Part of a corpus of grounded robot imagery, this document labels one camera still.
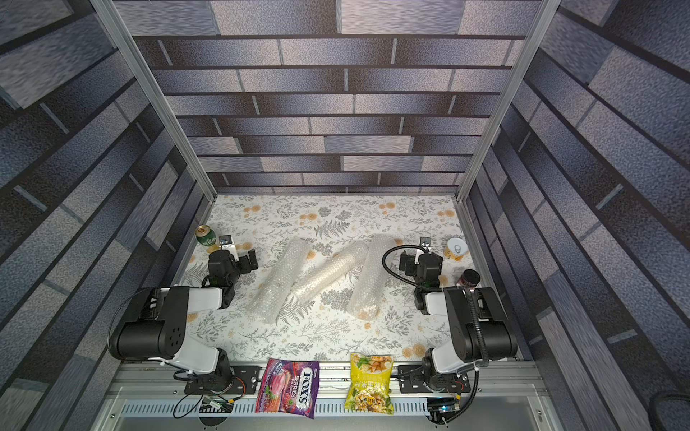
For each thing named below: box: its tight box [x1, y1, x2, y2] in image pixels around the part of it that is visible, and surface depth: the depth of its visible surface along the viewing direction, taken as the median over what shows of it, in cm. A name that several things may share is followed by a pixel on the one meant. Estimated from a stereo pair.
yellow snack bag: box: [344, 351, 395, 415], surface depth 71 cm
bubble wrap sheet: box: [346, 233, 397, 320], surface depth 85 cm
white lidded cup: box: [443, 237, 469, 262], surface depth 99 cm
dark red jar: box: [456, 268, 481, 289], surface depth 88 cm
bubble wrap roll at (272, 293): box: [247, 237, 312, 325], surface depth 87 cm
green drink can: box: [194, 224, 217, 247], surface depth 97 cm
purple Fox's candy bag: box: [255, 358, 321, 420], surface depth 72 cm
